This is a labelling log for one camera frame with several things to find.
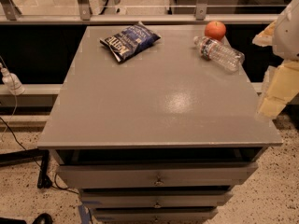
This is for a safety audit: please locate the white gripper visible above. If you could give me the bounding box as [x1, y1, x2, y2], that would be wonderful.
[252, 0, 299, 121]

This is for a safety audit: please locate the blue chip bag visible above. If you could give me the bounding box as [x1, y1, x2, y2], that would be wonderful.
[100, 21, 161, 63]

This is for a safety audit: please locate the red apple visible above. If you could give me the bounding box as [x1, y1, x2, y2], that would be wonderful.
[205, 21, 226, 41]

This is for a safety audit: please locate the clear plastic water bottle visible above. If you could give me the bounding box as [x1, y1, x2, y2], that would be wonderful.
[193, 36, 245, 73]

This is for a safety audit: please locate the grey drawer cabinet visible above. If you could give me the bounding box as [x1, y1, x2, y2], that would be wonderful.
[36, 24, 284, 224]

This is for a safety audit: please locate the middle grey drawer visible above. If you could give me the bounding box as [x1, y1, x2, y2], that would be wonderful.
[81, 190, 233, 208]

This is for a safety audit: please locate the grey drawer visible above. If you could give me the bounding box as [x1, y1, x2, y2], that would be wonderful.
[93, 207, 218, 223]
[81, 190, 233, 208]
[58, 162, 258, 189]

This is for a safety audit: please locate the bottom grey drawer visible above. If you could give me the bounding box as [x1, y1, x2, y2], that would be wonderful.
[93, 207, 218, 223]

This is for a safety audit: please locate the top grey drawer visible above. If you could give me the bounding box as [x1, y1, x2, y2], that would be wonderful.
[58, 162, 258, 189]

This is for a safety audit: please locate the black stand leg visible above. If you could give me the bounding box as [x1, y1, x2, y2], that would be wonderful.
[0, 148, 52, 189]

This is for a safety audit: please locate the black object on floor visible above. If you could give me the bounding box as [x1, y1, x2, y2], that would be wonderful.
[0, 213, 53, 224]

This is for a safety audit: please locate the metal railing bracket right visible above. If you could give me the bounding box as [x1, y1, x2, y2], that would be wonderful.
[195, 0, 208, 21]

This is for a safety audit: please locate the metal railing bracket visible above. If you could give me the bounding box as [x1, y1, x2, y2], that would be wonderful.
[0, 0, 21, 21]
[195, 0, 208, 21]
[78, 0, 92, 21]

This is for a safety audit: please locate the black floor cable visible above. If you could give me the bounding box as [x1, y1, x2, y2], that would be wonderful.
[0, 115, 80, 195]

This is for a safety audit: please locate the metal railing bracket far left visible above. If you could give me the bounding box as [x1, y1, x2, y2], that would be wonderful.
[0, 0, 21, 21]

